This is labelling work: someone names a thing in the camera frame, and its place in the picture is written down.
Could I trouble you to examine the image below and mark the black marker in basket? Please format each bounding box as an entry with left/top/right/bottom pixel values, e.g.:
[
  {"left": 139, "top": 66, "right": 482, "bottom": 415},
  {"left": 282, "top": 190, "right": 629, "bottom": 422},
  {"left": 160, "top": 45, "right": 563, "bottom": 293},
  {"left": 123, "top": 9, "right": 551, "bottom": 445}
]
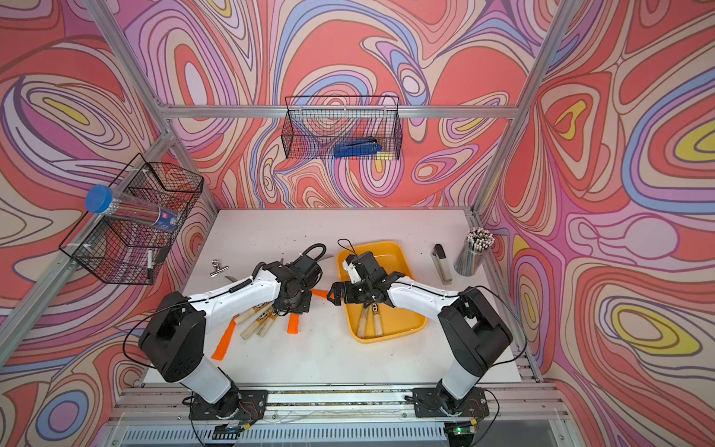
[{"left": 146, "top": 250, "right": 155, "bottom": 285}]

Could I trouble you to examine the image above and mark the back wire basket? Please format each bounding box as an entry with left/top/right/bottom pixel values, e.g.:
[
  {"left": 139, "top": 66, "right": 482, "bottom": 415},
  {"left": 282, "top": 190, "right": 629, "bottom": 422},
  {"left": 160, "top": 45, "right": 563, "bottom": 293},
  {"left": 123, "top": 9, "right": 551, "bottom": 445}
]
[{"left": 281, "top": 94, "right": 403, "bottom": 161}]

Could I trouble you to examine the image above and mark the left wire basket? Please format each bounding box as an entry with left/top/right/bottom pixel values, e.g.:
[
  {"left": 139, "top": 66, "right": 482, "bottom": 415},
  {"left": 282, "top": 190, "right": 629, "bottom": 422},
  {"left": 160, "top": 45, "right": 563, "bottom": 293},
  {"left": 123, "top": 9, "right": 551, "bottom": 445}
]
[{"left": 59, "top": 155, "right": 204, "bottom": 285}]

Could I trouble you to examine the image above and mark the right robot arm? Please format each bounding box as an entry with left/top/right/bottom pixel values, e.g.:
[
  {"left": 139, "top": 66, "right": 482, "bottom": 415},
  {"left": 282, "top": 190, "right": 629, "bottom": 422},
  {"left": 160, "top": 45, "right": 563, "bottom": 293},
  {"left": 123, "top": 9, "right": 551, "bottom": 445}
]
[{"left": 327, "top": 238, "right": 513, "bottom": 418}]

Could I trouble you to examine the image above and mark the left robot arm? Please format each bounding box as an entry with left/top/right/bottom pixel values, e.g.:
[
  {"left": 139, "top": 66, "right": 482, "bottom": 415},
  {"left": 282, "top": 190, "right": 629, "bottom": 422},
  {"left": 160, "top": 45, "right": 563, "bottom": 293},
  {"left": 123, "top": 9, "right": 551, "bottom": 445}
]
[{"left": 138, "top": 243, "right": 327, "bottom": 419}]

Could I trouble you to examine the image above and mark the yellow plastic tray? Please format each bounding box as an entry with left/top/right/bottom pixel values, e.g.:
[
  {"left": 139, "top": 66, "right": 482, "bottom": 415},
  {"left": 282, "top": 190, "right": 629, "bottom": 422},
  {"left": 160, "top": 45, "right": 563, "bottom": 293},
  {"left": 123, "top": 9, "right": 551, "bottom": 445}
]
[{"left": 337, "top": 240, "right": 428, "bottom": 344}]

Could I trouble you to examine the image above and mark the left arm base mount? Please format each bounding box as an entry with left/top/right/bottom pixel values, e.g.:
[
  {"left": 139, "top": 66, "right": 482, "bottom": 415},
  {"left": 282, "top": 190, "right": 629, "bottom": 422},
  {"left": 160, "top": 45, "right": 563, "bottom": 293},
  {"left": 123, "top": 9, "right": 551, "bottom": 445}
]
[{"left": 188, "top": 389, "right": 268, "bottom": 423}]

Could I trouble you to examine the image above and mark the cup of pencils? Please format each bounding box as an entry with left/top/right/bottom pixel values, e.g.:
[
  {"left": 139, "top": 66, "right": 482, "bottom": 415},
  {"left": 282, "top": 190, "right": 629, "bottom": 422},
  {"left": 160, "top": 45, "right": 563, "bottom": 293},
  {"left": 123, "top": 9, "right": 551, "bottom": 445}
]
[{"left": 454, "top": 227, "right": 495, "bottom": 277}]

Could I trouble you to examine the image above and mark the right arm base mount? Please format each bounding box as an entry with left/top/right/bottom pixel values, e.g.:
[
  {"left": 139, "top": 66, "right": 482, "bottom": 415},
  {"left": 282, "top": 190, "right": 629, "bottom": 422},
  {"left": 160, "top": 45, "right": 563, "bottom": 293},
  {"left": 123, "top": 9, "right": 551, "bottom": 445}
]
[{"left": 405, "top": 386, "right": 490, "bottom": 421}]

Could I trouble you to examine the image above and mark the clear bottle blue cap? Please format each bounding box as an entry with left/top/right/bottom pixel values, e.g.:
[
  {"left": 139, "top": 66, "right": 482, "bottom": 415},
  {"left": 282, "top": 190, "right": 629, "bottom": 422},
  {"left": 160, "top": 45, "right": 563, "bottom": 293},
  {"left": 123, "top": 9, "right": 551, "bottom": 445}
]
[{"left": 85, "top": 186, "right": 179, "bottom": 232}]

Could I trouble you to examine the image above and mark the wire basket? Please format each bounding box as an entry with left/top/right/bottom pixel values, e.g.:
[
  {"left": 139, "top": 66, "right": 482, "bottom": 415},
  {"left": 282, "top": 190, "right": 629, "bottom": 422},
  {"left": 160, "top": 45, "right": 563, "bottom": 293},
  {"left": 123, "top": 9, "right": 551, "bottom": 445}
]
[
  {"left": 59, "top": 155, "right": 204, "bottom": 285},
  {"left": 281, "top": 94, "right": 403, "bottom": 161}
]

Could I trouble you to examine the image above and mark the silver bulldog clip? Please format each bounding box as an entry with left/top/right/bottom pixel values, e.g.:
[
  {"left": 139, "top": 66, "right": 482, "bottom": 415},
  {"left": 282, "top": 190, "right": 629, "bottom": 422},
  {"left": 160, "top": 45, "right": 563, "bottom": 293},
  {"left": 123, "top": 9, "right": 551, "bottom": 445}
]
[{"left": 210, "top": 259, "right": 229, "bottom": 278}]

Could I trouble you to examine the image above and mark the blue tool in basket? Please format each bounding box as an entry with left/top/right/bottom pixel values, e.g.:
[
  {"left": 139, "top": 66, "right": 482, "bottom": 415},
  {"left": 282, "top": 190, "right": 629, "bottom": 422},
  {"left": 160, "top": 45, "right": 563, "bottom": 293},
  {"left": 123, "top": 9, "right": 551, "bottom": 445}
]
[{"left": 333, "top": 137, "right": 382, "bottom": 158}]

